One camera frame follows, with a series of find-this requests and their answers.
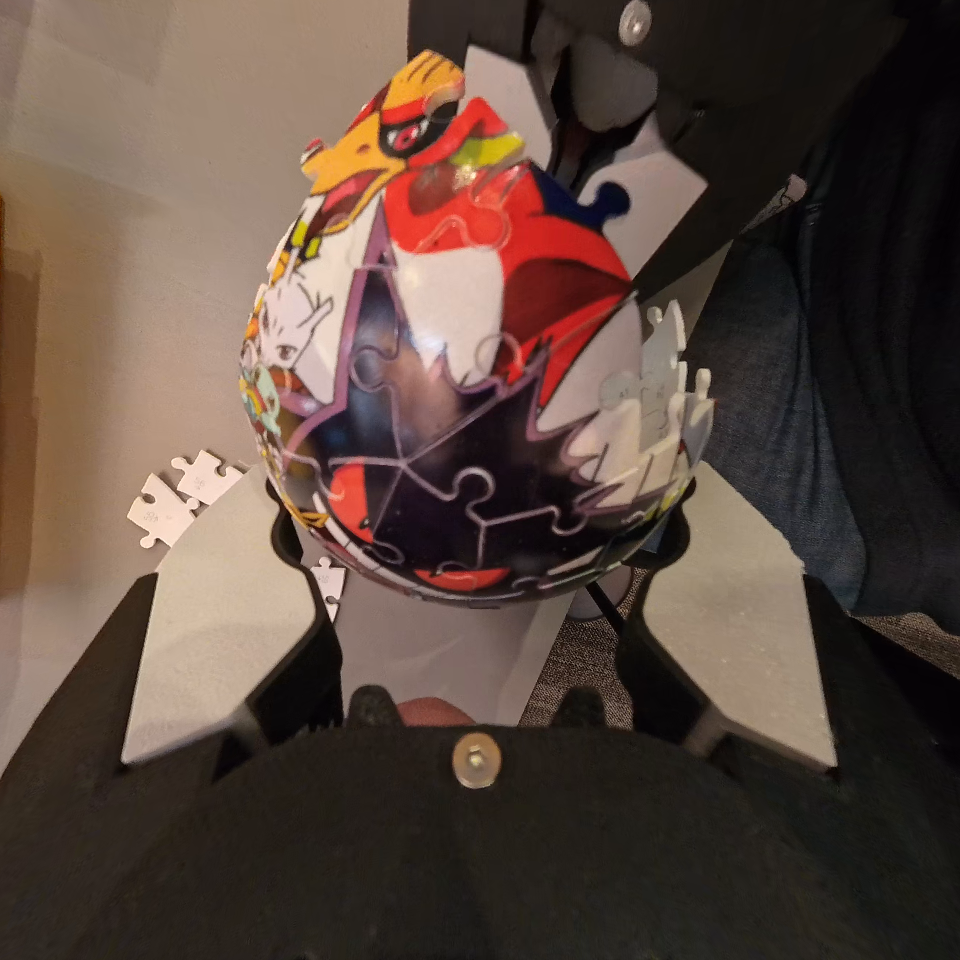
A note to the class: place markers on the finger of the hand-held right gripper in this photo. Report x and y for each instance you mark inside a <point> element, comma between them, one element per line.
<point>660,195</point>
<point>499,90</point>

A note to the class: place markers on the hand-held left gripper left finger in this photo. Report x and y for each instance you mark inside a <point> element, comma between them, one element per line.
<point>217,645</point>

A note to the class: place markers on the colourful puzzle ball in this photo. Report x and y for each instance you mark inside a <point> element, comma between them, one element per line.
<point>465,420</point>

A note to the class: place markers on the person's blue jeans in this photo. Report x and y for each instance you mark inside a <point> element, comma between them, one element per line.
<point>862,375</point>

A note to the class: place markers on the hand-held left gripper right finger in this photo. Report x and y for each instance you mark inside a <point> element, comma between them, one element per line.
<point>727,645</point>

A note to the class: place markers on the squarish white puzzle piece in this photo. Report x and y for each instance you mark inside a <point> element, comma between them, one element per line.
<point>157,514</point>

